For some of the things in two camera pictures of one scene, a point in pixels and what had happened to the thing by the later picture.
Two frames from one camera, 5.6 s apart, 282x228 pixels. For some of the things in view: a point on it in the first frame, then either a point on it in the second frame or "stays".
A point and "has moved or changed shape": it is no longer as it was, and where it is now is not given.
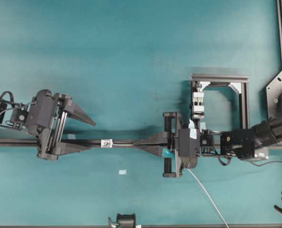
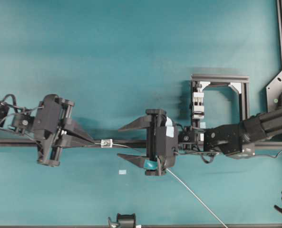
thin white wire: (122, 145) has moved or changed shape
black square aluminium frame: (240, 83) stays
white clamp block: (198, 102) stays
